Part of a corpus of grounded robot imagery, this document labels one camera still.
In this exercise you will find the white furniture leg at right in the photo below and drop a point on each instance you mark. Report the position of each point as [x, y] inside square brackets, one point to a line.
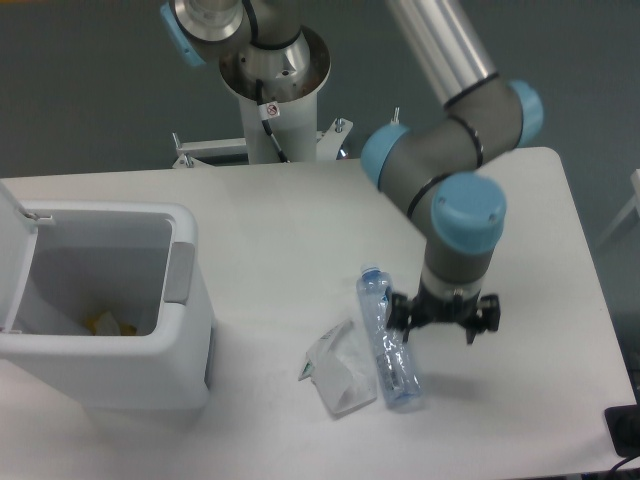
[630, 208]

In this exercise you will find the white paper bag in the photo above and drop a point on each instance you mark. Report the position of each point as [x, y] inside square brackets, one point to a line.
[339, 366]

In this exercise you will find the black device at table edge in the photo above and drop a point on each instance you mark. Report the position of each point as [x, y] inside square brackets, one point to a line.
[623, 426]

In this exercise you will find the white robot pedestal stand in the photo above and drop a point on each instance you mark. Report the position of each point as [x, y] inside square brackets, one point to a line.
[277, 93]

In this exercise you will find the white open trash can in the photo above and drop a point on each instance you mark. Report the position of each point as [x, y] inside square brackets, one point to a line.
[65, 261]

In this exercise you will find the clear plastic water bottle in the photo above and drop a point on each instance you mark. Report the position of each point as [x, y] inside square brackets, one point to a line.
[392, 357]

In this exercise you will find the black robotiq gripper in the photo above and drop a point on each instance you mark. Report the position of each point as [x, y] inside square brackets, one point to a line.
[455, 307]

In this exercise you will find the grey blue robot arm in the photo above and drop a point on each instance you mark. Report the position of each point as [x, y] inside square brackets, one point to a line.
[431, 177]

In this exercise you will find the yellow trash inside can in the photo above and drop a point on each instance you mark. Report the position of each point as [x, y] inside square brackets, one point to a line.
[105, 324]

